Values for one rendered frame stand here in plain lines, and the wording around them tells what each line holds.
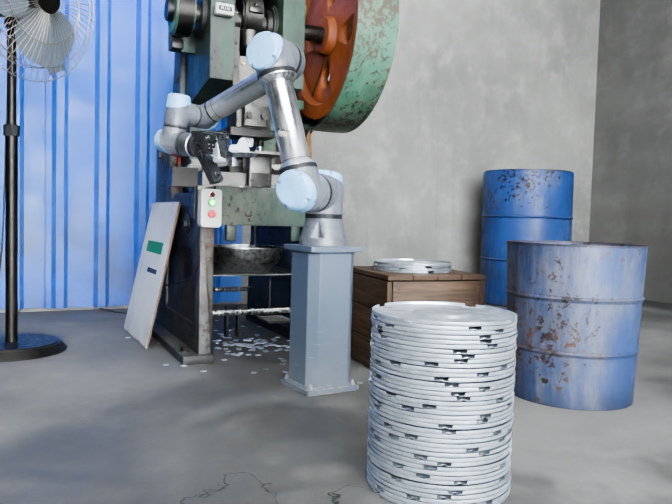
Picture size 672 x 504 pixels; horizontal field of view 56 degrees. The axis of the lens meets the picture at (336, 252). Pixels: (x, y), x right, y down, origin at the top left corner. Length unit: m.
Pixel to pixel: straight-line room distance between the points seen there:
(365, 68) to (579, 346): 1.32
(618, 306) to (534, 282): 0.24
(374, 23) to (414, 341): 1.60
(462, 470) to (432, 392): 0.15
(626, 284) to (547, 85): 3.43
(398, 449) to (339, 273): 0.80
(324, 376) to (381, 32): 1.34
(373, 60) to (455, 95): 2.18
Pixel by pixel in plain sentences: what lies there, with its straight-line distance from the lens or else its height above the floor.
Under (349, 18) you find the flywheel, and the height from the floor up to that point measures 1.36.
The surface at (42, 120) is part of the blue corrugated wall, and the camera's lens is 3.71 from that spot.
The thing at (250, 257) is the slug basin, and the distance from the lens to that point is 2.55.
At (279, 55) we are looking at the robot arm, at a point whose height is 1.00.
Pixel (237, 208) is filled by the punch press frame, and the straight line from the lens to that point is 2.43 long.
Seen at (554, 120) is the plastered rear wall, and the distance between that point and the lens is 5.31.
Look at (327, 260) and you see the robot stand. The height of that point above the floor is 0.41.
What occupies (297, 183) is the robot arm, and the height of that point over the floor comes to 0.63.
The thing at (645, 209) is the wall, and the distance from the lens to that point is 5.24.
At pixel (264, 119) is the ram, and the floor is 0.92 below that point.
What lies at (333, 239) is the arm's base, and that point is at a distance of 1.94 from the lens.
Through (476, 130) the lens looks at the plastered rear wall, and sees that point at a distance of 4.80.
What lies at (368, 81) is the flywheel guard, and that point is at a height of 1.08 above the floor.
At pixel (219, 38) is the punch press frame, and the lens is 2.61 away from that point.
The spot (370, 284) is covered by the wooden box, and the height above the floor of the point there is 0.30.
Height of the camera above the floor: 0.54
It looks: 3 degrees down
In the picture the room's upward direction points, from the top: 2 degrees clockwise
